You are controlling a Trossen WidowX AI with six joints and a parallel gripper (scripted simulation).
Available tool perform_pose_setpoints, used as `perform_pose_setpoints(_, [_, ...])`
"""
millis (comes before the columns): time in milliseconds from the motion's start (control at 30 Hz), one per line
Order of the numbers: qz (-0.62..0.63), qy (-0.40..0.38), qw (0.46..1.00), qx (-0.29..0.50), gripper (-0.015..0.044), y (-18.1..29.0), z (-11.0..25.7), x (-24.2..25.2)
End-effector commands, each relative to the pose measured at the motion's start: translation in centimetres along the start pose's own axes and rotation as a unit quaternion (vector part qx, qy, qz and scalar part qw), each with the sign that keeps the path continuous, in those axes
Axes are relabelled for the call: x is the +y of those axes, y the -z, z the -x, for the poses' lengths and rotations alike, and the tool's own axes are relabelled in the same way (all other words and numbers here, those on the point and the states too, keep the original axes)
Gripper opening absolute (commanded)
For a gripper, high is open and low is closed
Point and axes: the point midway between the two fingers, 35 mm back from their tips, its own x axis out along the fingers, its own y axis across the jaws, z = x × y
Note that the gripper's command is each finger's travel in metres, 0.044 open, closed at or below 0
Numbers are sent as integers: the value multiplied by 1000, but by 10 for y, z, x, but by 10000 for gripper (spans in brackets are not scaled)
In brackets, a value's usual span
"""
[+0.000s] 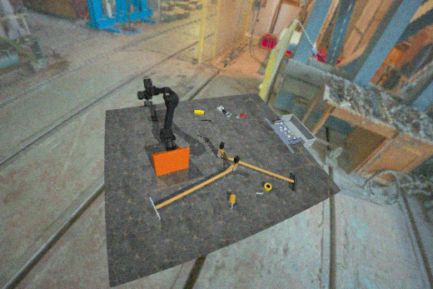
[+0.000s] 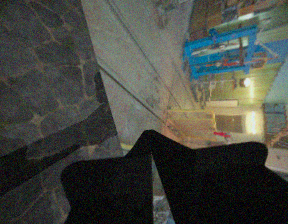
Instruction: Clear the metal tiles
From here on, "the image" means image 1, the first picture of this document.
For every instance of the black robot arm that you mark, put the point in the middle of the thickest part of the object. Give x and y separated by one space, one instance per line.
171 102

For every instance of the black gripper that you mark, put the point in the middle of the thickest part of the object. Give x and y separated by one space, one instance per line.
147 103

